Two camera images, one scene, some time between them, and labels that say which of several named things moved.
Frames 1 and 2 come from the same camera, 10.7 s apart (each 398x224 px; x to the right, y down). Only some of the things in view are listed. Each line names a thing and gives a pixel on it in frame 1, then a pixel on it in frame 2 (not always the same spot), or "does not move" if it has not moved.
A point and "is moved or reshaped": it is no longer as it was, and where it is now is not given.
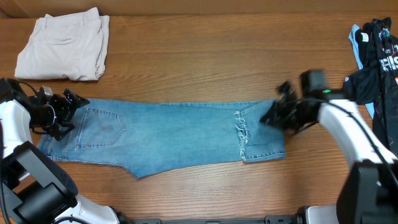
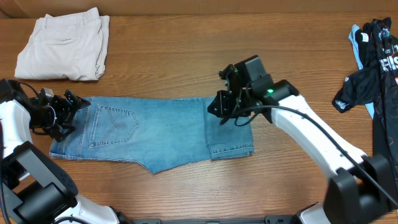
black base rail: [292, 219] does not move
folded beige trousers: [71, 45] does not move
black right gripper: [273, 118] to [221, 103]
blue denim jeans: [145, 137] is moved or reshaped
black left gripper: [66, 110] does not move
